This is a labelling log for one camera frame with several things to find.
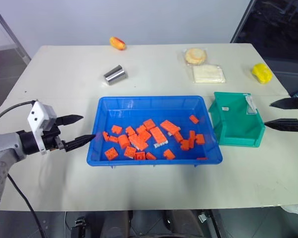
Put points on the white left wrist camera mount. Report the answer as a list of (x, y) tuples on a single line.
[(37, 116)]

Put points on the long flat orange block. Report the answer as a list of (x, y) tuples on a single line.
[(138, 141), (158, 135)]

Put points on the round crackers in clear pack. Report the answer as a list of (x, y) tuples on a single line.
[(195, 56)]

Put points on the silver metal clip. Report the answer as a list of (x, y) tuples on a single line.
[(204, 217)]

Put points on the small orange building block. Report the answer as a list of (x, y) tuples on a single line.
[(194, 119), (150, 156), (169, 154)]

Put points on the black clamp under table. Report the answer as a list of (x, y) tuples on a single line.
[(80, 226)]

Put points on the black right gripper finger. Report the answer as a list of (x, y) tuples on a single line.
[(288, 125), (291, 103)]

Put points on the notched orange building block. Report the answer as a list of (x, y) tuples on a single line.
[(108, 136)]

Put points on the red piece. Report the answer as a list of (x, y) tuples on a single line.
[(202, 158)]

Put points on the yellow toy car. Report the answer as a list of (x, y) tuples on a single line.
[(262, 73)]

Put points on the green plastic bin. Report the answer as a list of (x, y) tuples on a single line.
[(236, 124)]

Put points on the blue plastic tray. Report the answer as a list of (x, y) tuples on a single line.
[(151, 109)]

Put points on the yellow red toy fruit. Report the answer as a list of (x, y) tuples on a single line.
[(117, 43)]

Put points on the silver metal cylinder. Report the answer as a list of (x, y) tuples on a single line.
[(115, 75)]

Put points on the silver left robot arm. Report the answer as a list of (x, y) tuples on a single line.
[(5, 146)]

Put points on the large flat orange block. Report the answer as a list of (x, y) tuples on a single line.
[(169, 126)]

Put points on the dark glass panel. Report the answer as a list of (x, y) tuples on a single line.
[(275, 24)]

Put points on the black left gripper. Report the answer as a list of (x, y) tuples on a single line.
[(52, 141)]

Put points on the narrow orange building block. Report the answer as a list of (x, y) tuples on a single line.
[(192, 137)]

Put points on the clear plastic bag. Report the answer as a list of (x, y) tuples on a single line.
[(296, 210)]

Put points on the orange plastic building brick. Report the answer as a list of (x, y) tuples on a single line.
[(111, 153), (129, 152)]

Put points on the grey metal frame post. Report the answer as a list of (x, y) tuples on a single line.
[(13, 32)]

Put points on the white wafers in clear pack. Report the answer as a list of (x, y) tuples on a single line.
[(208, 74)]

